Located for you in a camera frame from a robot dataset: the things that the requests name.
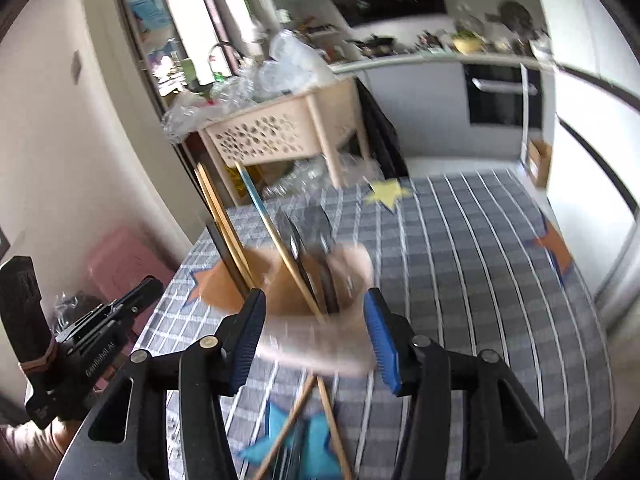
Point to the blue printed box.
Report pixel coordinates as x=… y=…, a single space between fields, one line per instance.
x=150 y=5

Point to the beige flower-cutout basket cart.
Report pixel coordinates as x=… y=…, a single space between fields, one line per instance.
x=260 y=135

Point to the crumpled clear plastic bag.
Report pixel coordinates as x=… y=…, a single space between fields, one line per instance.
x=75 y=305

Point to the grey checked star tablecloth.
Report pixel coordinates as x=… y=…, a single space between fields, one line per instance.
x=450 y=285

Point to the bowl of green vegetables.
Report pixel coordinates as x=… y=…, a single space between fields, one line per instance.
x=467 y=42

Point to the smoky grey translucent spoon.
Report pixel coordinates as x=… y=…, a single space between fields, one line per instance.
x=295 y=250
x=297 y=452
x=322 y=240

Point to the beige plastic utensil holder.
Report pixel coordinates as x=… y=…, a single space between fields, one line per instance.
x=300 y=340

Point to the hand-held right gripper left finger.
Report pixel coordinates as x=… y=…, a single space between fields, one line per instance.
x=245 y=345

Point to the dark hanging cloth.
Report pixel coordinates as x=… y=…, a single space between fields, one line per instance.
x=382 y=135

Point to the yellow packets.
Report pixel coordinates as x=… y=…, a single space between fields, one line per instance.
x=245 y=175

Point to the white plastic bag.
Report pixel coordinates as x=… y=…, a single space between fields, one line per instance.
x=295 y=55

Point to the grey wall switch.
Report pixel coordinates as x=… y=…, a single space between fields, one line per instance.
x=76 y=67

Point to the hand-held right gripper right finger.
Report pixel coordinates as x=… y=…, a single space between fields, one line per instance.
x=382 y=345

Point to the green cup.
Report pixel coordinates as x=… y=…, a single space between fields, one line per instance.
x=188 y=70

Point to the person's left forearm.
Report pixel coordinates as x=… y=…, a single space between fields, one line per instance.
x=30 y=447

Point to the grey kitchen base cabinet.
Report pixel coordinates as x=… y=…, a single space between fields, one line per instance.
x=420 y=110

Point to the white refrigerator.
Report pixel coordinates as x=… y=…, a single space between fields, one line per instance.
x=590 y=160

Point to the blue dotted bamboo chopstick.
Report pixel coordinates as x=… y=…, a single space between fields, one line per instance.
x=263 y=210

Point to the round dark strainer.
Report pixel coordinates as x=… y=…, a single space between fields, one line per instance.
x=510 y=15

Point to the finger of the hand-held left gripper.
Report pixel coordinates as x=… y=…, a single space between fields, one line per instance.
x=142 y=292

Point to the black wok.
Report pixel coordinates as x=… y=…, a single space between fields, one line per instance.
x=377 y=44

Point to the pink plastic stool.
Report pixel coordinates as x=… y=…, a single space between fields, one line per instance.
x=125 y=260

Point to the black arched faucet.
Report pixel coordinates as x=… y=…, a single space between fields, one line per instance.
x=209 y=57

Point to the small cardboard box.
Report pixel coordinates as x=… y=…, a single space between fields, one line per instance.
x=540 y=160

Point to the black built-in oven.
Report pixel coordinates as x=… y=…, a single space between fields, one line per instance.
x=500 y=105

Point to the clear plastic bags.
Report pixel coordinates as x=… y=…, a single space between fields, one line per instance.
x=225 y=95

